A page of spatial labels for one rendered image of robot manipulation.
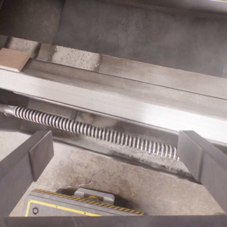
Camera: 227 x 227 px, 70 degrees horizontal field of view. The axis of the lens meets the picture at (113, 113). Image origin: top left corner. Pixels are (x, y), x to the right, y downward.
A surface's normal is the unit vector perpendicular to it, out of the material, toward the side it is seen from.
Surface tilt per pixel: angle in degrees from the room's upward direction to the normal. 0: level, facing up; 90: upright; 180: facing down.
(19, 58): 18
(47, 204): 0
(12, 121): 90
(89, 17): 13
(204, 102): 0
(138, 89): 0
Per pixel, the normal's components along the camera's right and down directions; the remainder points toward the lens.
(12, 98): 0.96, 0.24
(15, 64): -0.02, -0.44
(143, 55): 0.10, -0.14
